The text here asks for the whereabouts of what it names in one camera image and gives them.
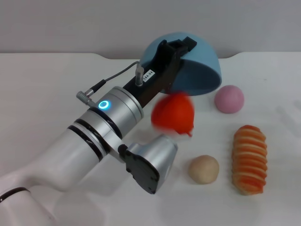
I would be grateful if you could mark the pink round bun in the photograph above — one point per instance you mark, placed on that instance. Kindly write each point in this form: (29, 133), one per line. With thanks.
(229, 99)

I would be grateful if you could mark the orange toy fruit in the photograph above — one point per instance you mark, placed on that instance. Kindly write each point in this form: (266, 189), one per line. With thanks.
(174, 115)

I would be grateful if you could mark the blue bowl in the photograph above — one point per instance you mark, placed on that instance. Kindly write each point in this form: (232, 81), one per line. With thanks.
(200, 68)

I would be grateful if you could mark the beige round bun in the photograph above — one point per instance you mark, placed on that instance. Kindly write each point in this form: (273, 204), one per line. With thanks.
(203, 169)

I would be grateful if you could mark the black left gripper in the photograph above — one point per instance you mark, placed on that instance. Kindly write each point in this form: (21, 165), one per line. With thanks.
(157, 70)

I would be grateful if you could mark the orange striped bread loaf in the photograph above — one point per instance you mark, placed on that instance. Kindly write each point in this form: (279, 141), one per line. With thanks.
(249, 162)

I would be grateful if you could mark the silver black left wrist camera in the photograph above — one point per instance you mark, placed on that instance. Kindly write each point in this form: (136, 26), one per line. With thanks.
(150, 164)

